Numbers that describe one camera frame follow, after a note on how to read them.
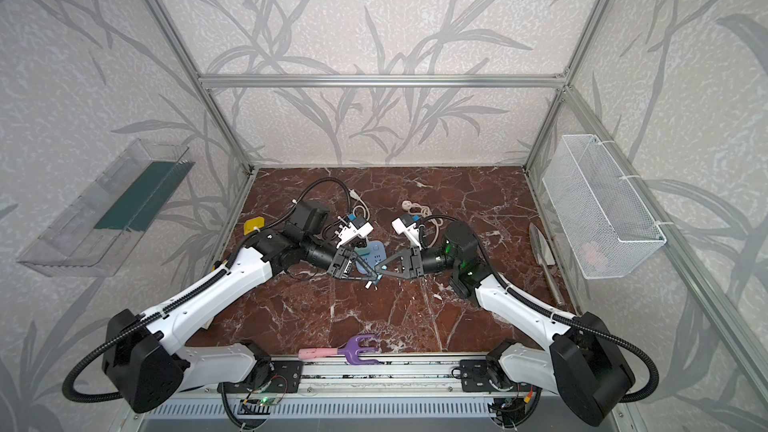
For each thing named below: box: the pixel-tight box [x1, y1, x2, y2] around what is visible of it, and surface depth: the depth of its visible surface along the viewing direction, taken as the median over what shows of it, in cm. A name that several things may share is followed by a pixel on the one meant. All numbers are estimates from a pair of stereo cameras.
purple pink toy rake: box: [298, 334, 379, 365], surface depth 78 cm
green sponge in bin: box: [93, 160, 196, 232], surface depth 70 cm
